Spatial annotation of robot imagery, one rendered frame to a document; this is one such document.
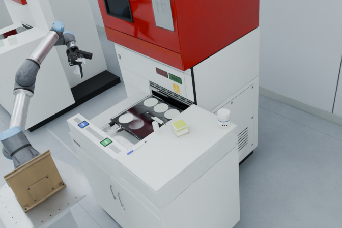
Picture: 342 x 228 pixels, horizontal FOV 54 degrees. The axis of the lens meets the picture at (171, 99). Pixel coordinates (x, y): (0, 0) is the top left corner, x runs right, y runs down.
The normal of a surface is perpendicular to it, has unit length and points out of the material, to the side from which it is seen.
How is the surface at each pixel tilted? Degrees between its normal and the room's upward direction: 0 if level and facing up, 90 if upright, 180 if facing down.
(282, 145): 0
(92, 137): 0
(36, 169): 90
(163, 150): 0
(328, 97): 90
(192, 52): 90
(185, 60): 90
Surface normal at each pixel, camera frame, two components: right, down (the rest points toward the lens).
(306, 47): -0.72, 0.47
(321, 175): -0.13, -0.81
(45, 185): 0.66, 0.36
